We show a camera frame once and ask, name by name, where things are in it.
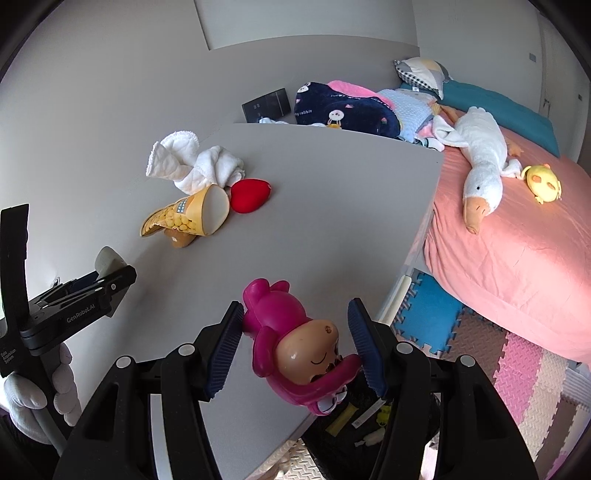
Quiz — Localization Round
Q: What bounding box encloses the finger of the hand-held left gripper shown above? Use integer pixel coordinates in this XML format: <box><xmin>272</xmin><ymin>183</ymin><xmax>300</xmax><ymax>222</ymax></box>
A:
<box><xmin>96</xmin><ymin>265</ymin><xmax>138</xmax><ymax>319</ymax></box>
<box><xmin>46</xmin><ymin>270</ymin><xmax>106</xmax><ymax>298</ymax></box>

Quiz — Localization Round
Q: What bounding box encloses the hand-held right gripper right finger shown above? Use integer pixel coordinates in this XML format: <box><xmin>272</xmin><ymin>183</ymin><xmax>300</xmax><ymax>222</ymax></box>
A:
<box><xmin>346</xmin><ymin>298</ymin><xmax>539</xmax><ymax>480</ymax></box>

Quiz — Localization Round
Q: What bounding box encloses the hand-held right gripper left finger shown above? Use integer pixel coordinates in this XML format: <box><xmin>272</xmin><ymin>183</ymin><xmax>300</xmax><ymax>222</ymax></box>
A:
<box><xmin>53</xmin><ymin>300</ymin><xmax>245</xmax><ymax>480</ymax></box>

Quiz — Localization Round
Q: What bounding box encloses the grey corner guard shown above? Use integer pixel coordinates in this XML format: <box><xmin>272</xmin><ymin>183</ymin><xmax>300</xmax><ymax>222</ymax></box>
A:
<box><xmin>95</xmin><ymin>246</ymin><xmax>126</xmax><ymax>276</ymax></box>

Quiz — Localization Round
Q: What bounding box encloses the pink figure toy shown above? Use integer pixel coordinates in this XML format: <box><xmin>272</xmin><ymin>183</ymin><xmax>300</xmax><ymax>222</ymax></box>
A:
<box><xmin>241</xmin><ymin>278</ymin><xmax>363</xmax><ymax>414</ymax></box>

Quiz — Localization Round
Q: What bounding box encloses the long white box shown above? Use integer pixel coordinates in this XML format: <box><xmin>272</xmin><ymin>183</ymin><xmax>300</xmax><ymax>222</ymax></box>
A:
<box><xmin>351</xmin><ymin>399</ymin><xmax>386</xmax><ymax>428</ymax></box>

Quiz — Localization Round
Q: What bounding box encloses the small brown toy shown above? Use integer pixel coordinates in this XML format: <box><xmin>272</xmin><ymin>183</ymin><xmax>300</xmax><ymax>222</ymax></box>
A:
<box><xmin>164</xmin><ymin>228</ymin><xmax>197</xmax><ymax>250</ymax></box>

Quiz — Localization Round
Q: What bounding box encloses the yellow corn print cup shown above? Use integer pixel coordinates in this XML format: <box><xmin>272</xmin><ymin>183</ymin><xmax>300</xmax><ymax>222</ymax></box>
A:
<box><xmin>140</xmin><ymin>185</ymin><xmax>230</xmax><ymax>238</ymax></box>

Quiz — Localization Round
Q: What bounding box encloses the trash bin with black bag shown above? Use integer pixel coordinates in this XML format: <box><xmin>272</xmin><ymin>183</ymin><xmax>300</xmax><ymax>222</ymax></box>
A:
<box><xmin>300</xmin><ymin>364</ymin><xmax>441</xmax><ymax>480</ymax></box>

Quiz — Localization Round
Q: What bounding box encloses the white towel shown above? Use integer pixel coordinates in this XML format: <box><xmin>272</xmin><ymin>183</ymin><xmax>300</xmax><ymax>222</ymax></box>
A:
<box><xmin>147</xmin><ymin>130</ymin><xmax>246</xmax><ymax>195</ymax></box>

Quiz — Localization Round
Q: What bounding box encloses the red heart toy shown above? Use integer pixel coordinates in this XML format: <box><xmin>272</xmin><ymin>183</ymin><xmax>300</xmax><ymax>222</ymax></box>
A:
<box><xmin>229</xmin><ymin>179</ymin><xmax>272</xmax><ymax>214</ymax></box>

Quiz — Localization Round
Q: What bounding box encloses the person's left hand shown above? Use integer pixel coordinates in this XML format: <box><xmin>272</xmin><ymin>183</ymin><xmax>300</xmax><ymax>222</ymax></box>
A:
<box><xmin>0</xmin><ymin>344</ymin><xmax>83</xmax><ymax>428</ymax></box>

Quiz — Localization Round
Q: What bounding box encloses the beige edge guard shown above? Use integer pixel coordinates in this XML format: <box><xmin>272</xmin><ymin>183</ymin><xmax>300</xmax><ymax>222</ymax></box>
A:
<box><xmin>376</xmin><ymin>274</ymin><xmax>411</xmax><ymax>324</ymax></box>

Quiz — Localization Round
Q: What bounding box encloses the interlocking foam floor mat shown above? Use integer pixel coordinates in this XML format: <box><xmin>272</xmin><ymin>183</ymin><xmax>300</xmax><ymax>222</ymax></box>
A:
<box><xmin>252</xmin><ymin>270</ymin><xmax>591</xmax><ymax>480</ymax></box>

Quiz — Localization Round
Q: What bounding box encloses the bed with pink sheet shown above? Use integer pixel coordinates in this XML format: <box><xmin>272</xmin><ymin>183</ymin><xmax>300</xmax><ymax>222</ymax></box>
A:
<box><xmin>422</xmin><ymin>106</ymin><xmax>591</xmax><ymax>365</ymax></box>

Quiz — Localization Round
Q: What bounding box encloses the grey ribbed mat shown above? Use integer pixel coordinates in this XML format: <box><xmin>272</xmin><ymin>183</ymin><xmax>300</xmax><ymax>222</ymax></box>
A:
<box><xmin>561</xmin><ymin>360</ymin><xmax>591</xmax><ymax>416</ymax></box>

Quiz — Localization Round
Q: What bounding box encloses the white printed cloth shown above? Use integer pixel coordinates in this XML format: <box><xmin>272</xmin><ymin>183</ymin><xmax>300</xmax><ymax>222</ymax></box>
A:
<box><xmin>416</xmin><ymin>131</ymin><xmax>445</xmax><ymax>153</ymax></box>

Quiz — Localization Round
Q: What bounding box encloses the white goose plush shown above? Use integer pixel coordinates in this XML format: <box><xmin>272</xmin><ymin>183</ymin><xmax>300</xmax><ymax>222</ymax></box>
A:
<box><xmin>431</xmin><ymin>106</ymin><xmax>525</xmax><ymax>236</ymax></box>

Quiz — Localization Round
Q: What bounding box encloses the navy cartoon blanket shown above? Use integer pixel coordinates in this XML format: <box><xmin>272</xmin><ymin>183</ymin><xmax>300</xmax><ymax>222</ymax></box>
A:
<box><xmin>293</xmin><ymin>82</ymin><xmax>400</xmax><ymax>139</ymax></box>

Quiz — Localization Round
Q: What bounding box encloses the yellow chick plush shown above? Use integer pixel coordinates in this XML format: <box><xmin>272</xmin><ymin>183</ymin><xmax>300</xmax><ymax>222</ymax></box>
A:
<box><xmin>521</xmin><ymin>164</ymin><xmax>563</xmax><ymax>205</ymax></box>

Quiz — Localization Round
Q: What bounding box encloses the light blue dotted blanket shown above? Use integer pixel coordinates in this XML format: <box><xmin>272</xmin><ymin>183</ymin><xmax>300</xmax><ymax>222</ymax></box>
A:
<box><xmin>379</xmin><ymin>89</ymin><xmax>439</xmax><ymax>141</ymax></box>

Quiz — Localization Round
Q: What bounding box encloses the bright pink blanket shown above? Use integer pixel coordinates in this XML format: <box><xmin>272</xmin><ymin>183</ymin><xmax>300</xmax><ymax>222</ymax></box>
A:
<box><xmin>325</xmin><ymin>80</ymin><xmax>384</xmax><ymax>100</ymax></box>

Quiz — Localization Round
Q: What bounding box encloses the teal pillow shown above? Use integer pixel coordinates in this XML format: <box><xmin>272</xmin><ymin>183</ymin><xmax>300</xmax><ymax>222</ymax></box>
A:
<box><xmin>399</xmin><ymin>80</ymin><xmax>560</xmax><ymax>158</ymax></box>

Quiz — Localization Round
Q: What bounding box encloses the checked patchwork pillow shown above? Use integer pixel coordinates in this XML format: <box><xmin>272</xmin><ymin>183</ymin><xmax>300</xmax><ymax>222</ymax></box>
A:
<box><xmin>394</xmin><ymin>57</ymin><xmax>451</xmax><ymax>100</ymax></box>

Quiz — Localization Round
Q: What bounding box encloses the white door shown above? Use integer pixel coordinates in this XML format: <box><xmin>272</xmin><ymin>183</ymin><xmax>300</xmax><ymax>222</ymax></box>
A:
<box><xmin>538</xmin><ymin>14</ymin><xmax>591</xmax><ymax>162</ymax></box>

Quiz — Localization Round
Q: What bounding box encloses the black wall panel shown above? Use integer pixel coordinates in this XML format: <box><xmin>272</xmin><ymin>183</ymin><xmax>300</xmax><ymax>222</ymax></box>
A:
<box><xmin>241</xmin><ymin>88</ymin><xmax>291</xmax><ymax>124</ymax></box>

